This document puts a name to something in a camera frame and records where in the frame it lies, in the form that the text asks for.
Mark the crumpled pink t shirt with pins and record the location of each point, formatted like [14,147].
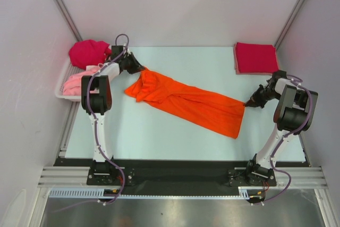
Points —
[72,87]

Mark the orange t shirt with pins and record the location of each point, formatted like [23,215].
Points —
[210,110]

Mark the white slotted cable duct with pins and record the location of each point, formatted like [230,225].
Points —
[108,194]

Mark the folded red t shirt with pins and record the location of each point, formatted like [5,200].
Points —
[257,58]

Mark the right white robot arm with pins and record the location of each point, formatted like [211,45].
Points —
[293,114]

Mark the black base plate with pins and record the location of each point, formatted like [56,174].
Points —
[176,178]

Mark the crumpled magenta t shirt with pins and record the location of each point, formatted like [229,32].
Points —
[89,52]

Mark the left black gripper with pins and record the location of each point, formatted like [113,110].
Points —
[136,67]

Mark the white plastic basket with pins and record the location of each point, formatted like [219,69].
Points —
[67,71]

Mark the aluminium frame rail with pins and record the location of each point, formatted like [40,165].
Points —
[302,177]

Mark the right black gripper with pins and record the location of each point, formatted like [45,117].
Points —
[255,101]

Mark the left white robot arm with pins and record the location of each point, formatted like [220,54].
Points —
[97,101]

